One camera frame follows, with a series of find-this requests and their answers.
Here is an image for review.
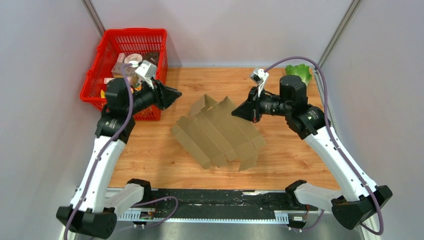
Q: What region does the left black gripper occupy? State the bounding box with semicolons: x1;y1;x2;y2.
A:
125;77;183;116

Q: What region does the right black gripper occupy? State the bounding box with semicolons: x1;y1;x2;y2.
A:
231;85;291;124

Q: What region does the brown cardboard paper box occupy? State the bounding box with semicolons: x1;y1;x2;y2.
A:
171;94;266;172

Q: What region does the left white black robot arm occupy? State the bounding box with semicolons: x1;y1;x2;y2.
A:
56;77;183;240

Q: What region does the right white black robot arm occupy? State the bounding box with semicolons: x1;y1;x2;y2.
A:
231;75;393;230

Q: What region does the pink grey carton box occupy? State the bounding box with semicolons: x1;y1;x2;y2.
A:
111;62;124;78

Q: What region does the pink white small box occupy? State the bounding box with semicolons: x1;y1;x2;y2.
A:
103;77;114;85

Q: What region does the dark brown round item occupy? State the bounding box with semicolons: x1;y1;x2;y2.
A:
143;51;160;66

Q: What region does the green lettuce head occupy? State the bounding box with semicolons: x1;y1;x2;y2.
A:
285;63;312;86

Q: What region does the red plastic shopping basket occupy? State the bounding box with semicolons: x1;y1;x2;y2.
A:
80;28;168;111

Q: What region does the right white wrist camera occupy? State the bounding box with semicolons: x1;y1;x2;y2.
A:
249;68;270;97

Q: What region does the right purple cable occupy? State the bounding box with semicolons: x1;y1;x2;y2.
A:
263;56;385;236

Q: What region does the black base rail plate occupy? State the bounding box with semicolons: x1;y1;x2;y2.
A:
120;188;319;221

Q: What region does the white perforated cable tray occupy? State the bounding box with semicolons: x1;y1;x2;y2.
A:
112;211;290;223

